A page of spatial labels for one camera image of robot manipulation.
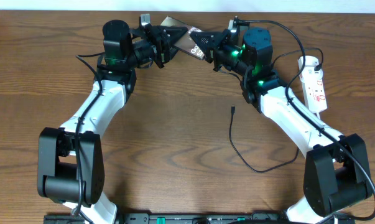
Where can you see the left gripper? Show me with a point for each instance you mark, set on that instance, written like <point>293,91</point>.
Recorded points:
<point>159,47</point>

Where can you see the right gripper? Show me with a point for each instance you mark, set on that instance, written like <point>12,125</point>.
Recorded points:
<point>213,40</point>

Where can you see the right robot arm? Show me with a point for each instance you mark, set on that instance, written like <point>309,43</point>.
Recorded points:
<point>337,172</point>

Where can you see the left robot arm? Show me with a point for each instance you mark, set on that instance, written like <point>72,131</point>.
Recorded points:
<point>71,166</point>

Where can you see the white power strip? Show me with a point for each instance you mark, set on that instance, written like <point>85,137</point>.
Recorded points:
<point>312,84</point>

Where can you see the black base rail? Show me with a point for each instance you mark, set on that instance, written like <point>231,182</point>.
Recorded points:
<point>144,218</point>

